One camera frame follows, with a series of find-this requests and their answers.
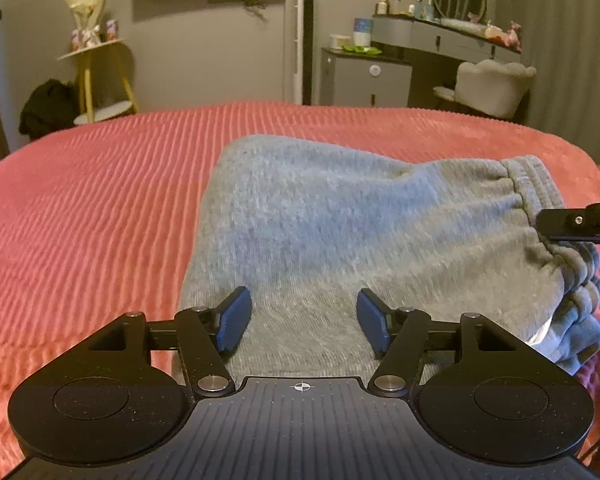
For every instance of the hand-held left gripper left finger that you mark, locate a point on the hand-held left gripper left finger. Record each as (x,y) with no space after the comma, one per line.
(235,317)

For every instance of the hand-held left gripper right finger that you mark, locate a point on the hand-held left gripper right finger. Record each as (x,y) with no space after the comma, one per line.
(372,320)

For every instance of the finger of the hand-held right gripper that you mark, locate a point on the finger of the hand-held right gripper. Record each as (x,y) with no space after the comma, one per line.
(562,222)

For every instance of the grey sweatpants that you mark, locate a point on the grey sweatpants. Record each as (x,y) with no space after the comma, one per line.
(330,220)

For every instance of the white upholstered chair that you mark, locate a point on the white upholstered chair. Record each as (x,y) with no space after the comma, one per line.
(495,87)

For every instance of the red ribbed blanket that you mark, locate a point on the red ribbed blanket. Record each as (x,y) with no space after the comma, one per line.
(105,185)

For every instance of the pink plush toy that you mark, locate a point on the pink plush toy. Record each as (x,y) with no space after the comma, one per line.
(515,35)

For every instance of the red and white item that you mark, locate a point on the red and white item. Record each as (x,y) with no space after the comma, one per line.
(495,32)

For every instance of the white tray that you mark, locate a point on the white tray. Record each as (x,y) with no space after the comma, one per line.
(455,22)

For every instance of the grey bedside cabinet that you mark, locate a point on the grey bedside cabinet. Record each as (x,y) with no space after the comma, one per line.
(350,82)

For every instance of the light blue cosmetic bottle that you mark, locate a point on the light blue cosmetic bottle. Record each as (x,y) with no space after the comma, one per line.
(430,9)

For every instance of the grey vanity desk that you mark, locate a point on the grey vanity desk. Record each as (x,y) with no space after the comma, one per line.
(395,32)

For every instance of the clear cosmetic bottle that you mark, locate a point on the clear cosmetic bottle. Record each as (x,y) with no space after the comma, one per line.
(418,7)

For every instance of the green leafy item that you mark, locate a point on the green leafy item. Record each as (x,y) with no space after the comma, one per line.
(360,50)

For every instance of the blue and white tissue pack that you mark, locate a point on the blue and white tissue pack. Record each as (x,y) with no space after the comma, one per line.
(363,31)

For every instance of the black bag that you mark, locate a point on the black bag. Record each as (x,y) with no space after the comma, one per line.
(47,110)

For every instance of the small white container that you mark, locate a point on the small white container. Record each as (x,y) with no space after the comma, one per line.
(339,41)

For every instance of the white tower air conditioner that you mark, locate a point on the white tower air conditioner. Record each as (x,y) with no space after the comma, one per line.
(297,35)

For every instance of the yellow-legged side table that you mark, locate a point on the yellow-legged side table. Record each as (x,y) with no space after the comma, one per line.
(97,46)

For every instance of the small pink box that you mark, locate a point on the small pink box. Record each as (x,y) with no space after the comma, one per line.
(111,30)

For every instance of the cream wrapped flower bouquet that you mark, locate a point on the cream wrapped flower bouquet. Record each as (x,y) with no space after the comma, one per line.
(86,7)

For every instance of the hanging wall hook item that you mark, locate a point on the hanging wall hook item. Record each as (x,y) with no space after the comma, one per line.
(254,5)

